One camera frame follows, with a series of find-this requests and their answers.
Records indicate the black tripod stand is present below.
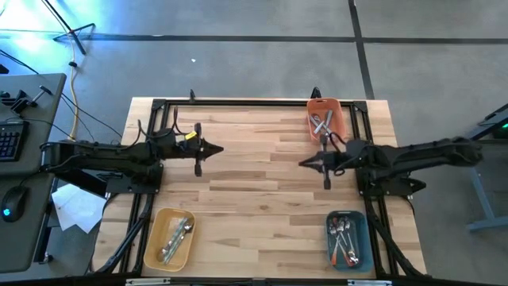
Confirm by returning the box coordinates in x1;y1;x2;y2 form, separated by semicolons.
40;0;97;56

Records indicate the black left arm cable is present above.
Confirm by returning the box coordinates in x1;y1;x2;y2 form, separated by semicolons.
136;105;187;141

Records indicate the orange plastic bin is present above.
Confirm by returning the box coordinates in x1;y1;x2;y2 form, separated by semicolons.
306;97;348;147

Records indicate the black diagonal support beam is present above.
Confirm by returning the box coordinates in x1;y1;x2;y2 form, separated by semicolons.
59;170;110;196

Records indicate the yellow plastic bin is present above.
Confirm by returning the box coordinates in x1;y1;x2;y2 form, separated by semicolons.
143;207;197;273

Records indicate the black computer keyboard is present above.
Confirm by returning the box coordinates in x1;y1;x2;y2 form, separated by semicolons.
0;120;30;163

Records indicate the grey office desk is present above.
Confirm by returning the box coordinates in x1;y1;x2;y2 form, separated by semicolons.
0;171;56;274
0;73;67;176

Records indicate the black desk clamp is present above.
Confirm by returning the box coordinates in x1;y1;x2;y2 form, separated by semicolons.
0;85;52;116

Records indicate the blue-grey desk frame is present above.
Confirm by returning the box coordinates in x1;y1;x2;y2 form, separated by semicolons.
436;103;508;234

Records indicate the black floor cable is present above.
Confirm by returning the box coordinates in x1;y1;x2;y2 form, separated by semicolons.
0;48;40;75
59;92;125;140

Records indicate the black device with green light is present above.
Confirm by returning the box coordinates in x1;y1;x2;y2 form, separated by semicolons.
490;117;508;140

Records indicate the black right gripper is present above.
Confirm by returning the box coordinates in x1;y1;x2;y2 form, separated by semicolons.
298;133;361;191

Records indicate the teal plastic bin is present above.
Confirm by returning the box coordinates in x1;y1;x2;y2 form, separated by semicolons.
325;210;375;273

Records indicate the white paper sheet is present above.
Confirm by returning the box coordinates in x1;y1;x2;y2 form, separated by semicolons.
51;183;107;234

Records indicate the silver metal bracket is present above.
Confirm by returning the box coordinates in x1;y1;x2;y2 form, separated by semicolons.
348;279;393;286
125;277;171;286

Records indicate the yellow extension cable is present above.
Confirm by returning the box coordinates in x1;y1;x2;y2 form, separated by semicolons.
61;33;79;142

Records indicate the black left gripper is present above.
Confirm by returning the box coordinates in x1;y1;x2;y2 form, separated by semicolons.
175;122;225;178

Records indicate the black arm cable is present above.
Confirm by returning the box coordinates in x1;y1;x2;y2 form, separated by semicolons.
327;130;348;178
136;105;187;141

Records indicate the black aluminium table frame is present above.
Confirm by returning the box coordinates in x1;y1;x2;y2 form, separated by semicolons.
93;97;429;279

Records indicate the black computer mouse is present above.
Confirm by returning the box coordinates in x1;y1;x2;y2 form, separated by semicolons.
0;185;30;223

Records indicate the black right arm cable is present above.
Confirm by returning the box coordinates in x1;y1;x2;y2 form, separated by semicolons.
327;130;348;178

